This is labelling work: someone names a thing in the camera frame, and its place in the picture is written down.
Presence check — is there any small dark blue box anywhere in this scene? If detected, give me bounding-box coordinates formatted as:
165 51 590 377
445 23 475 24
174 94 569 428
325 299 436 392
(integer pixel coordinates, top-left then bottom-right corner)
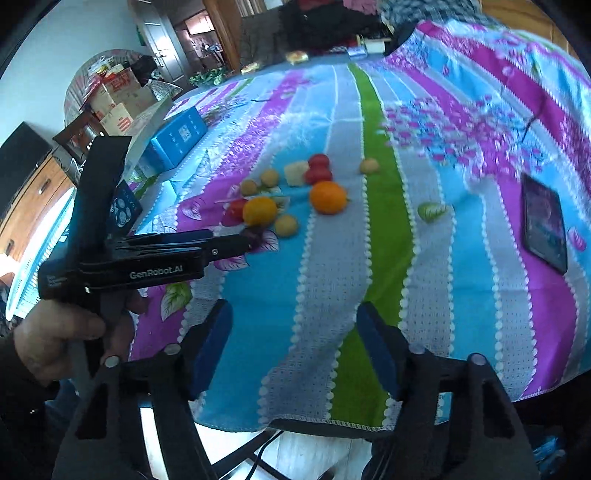
110 182 141 229

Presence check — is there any person's left forearm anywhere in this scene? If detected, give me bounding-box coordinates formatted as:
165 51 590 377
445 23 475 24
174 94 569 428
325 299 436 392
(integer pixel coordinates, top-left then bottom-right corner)
0 335 79 480

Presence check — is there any striped floral tablecloth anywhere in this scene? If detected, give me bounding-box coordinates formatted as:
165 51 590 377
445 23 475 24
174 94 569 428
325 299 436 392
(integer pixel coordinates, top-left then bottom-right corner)
127 21 591 428

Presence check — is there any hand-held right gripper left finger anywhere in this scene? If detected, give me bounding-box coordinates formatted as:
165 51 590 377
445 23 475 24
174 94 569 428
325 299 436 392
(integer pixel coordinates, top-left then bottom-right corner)
51 299 235 480

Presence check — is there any pale melon chunk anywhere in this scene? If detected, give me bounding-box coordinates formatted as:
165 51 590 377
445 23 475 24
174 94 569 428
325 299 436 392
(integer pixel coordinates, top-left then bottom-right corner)
283 160 309 186

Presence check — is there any orange tangerine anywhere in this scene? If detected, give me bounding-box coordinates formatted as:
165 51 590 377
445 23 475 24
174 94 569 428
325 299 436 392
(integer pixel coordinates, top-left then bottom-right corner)
309 181 349 215
242 197 279 227

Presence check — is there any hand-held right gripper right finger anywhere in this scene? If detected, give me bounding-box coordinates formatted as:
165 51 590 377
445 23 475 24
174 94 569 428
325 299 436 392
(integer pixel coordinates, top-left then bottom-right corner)
357 301 541 480

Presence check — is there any black cable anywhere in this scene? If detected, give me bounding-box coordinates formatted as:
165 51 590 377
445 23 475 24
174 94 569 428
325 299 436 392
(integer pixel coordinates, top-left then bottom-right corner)
222 429 287 480

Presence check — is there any black television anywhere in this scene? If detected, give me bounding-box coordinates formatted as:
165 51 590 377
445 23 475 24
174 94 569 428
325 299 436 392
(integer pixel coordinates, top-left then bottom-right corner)
0 122 54 217

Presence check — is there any blue carton box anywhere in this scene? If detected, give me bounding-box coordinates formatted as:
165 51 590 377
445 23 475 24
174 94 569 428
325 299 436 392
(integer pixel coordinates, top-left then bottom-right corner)
139 107 207 178

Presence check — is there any large cardboard box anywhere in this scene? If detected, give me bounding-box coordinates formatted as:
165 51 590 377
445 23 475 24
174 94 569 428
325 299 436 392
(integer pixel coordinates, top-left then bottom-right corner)
99 102 155 137

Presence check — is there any green snack packet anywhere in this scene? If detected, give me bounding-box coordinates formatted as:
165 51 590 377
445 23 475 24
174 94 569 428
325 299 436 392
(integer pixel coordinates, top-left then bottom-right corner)
189 68 232 88

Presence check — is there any person's left hand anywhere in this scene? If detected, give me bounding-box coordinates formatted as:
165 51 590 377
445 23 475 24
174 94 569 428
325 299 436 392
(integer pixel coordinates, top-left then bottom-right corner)
13 291 149 384

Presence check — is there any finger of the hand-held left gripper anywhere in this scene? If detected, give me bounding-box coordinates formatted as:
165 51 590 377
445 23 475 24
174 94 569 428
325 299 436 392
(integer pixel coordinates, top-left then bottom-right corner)
203 231 264 256

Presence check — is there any blue perforated plastic basket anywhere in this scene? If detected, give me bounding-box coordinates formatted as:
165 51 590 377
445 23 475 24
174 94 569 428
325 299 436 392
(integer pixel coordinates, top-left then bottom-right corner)
7 185 79 321

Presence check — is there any stack of cardboard boxes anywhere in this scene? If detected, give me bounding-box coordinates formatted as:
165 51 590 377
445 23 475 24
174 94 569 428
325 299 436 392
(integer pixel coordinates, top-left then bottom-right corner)
88 69 141 116

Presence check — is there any wooden chest of drawers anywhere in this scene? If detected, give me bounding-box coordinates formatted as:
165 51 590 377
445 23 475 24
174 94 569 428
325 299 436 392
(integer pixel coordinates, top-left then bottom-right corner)
0 152 77 278

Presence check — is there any pile of clothes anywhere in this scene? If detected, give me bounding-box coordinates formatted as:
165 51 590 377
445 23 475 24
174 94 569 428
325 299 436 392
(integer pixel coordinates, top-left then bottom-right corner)
277 0 416 51

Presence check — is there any dark wooden chair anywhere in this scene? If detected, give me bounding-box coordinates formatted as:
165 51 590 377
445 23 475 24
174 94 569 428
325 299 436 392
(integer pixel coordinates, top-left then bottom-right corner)
53 111 105 160

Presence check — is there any black smartphone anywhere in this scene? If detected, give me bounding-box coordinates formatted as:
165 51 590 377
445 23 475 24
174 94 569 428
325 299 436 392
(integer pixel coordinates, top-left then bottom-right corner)
521 173 568 276

